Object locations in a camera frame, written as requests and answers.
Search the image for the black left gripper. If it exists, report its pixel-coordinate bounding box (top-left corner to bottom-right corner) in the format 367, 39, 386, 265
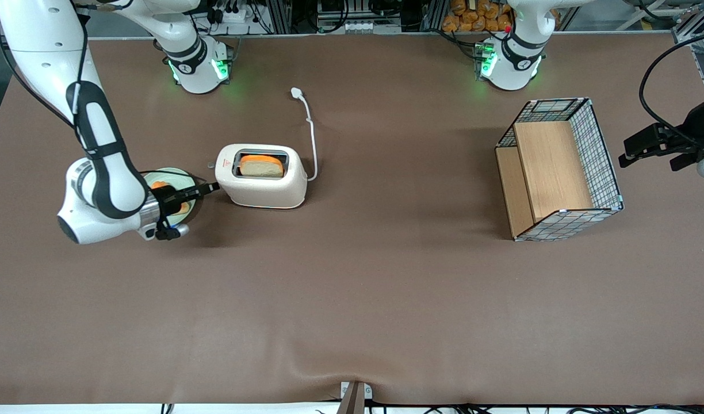
618, 92, 704, 172

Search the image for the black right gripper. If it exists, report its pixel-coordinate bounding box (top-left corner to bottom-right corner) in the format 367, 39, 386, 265
154, 182, 221, 240

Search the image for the white two-slot toaster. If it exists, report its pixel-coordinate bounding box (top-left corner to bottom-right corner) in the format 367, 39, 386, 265
215, 144, 308, 209

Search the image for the toast slice with orange crust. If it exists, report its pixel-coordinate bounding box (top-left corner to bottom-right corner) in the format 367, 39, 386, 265
238, 154, 285, 178
151, 181, 193, 217

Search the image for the pale green round plate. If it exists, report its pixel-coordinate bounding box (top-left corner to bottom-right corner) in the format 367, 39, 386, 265
138, 167, 205, 228

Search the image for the light wooden step shelf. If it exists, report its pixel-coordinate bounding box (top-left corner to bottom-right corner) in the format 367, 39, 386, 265
495, 120, 595, 238

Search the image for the white power strip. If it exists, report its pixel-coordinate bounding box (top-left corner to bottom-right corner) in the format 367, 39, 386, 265
212, 2, 256, 25

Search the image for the pile of orange bread rolls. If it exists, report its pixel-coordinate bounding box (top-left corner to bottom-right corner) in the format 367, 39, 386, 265
442, 0, 513, 34

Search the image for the wire basket with checked liner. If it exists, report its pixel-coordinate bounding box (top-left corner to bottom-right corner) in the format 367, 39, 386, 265
495, 98, 625, 243

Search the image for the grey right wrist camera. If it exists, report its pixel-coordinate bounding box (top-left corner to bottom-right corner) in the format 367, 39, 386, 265
155, 224, 190, 241

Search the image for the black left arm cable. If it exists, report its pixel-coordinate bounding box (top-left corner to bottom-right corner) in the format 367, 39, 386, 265
639, 31, 704, 145

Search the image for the white toaster cable with plug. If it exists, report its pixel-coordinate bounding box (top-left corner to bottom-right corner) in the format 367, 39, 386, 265
290, 87, 319, 182

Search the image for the aluminium frame profile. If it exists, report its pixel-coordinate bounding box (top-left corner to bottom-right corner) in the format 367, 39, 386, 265
671, 0, 704, 44

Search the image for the metal table edge bracket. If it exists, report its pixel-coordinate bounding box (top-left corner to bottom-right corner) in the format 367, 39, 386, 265
339, 381, 374, 414

